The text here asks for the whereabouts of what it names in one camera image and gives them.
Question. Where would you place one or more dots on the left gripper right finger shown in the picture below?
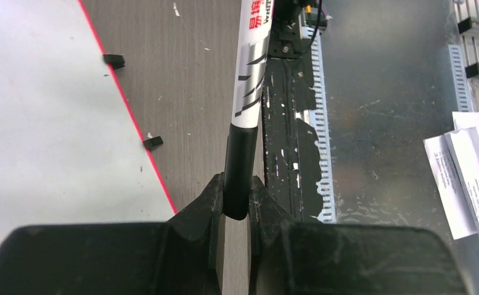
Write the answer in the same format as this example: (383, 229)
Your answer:
(292, 257)

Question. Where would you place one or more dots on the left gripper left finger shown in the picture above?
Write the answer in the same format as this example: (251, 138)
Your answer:
(183, 255)

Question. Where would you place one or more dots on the pink framed whiteboard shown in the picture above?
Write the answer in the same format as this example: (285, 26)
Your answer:
(70, 149)

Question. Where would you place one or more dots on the black whiteboard marker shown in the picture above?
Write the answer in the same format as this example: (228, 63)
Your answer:
(253, 41)

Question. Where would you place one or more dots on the white paper sheets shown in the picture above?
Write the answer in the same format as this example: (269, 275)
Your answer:
(454, 160)

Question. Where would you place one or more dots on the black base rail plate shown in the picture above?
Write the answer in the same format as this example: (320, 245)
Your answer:
(291, 157)

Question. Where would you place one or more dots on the white slotted cable duct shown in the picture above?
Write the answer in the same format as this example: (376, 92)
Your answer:
(319, 121)

